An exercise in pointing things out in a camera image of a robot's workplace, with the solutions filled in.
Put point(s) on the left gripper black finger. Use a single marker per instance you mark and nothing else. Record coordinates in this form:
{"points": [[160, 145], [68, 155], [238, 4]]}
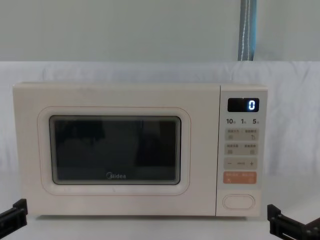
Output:
{"points": [[17, 212]]}

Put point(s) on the cream microwave oven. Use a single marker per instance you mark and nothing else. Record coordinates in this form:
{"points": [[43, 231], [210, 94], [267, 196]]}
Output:
{"points": [[120, 97]]}

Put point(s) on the oven control panel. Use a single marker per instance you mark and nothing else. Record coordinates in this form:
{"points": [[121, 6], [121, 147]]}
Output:
{"points": [[241, 155]]}

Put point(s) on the grey striped post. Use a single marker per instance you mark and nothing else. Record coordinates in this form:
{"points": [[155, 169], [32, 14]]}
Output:
{"points": [[247, 30]]}

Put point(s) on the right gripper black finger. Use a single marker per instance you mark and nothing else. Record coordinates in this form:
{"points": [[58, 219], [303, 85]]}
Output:
{"points": [[276, 220]]}

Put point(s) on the white curtain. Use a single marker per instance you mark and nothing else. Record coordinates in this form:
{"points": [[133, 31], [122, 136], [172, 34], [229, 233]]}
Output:
{"points": [[287, 112]]}

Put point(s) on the white table cloth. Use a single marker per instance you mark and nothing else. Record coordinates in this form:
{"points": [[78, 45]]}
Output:
{"points": [[150, 230]]}

